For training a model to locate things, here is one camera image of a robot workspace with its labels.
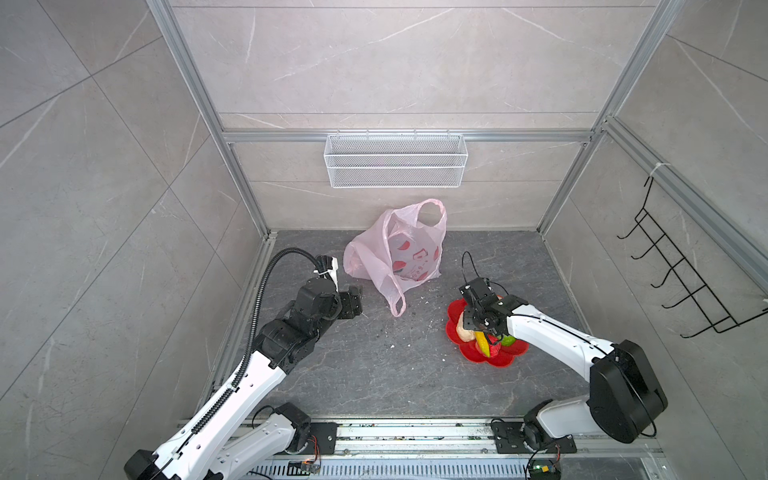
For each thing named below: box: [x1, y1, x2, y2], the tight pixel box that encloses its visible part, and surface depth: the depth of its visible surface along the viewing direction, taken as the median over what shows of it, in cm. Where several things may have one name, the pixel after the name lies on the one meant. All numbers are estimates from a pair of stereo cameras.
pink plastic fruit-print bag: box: [343, 198, 448, 317], surface depth 97 cm
